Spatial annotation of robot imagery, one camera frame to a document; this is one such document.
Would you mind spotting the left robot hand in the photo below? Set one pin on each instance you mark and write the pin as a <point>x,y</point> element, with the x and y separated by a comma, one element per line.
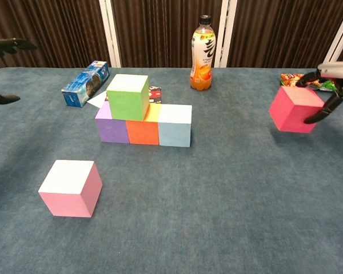
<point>8,45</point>

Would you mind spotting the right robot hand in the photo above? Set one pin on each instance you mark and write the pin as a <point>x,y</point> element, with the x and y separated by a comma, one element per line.
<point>340,71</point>

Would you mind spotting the red foam cube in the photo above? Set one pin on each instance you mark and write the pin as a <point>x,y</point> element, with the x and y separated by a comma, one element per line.
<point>291,114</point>

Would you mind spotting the green foam cube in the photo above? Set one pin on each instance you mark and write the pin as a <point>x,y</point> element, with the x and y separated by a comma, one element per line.
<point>125,105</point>

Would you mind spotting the purple foam cube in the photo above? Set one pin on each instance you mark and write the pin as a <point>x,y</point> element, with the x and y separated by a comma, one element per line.
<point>111,131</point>

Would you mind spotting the orange cube with yellow face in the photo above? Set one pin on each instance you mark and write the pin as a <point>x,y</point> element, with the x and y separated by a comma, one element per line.
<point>143,132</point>

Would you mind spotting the light blue foam cube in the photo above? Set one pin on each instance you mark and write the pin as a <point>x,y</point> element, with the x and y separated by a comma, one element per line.
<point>174,134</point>

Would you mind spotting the orange green snack bag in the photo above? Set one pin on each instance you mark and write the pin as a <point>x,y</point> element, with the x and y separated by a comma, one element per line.
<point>288,79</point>

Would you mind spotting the blue biscuit box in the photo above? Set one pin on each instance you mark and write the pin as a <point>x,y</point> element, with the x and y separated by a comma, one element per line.
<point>83,85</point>

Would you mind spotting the white paper sheet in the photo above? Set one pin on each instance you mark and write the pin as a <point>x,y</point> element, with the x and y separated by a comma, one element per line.
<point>98,100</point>

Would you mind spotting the orange drink bottle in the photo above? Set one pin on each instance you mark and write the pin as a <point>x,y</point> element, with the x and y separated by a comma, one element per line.
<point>201,71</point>

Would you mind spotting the red black card packet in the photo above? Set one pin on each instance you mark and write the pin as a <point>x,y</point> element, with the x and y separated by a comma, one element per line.
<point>155,95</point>

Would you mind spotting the pink cube with white face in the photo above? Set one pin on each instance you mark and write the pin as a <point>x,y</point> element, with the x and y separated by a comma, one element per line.
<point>68,197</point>

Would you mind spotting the white partition post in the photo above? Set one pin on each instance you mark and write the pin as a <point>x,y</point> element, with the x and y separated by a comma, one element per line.
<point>225,34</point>
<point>110,34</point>
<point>338,42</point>

